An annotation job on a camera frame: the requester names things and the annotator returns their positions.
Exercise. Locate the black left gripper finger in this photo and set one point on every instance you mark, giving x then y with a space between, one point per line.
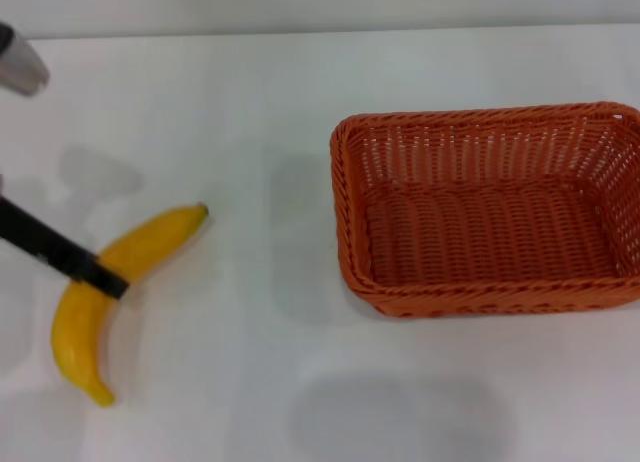
55 247

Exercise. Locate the yellow plastic banana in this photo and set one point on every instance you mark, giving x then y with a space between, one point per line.
80 332

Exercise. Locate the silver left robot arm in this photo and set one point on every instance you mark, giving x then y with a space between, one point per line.
17 62

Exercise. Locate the orange woven plastic basket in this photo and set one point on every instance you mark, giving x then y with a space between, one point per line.
490 232

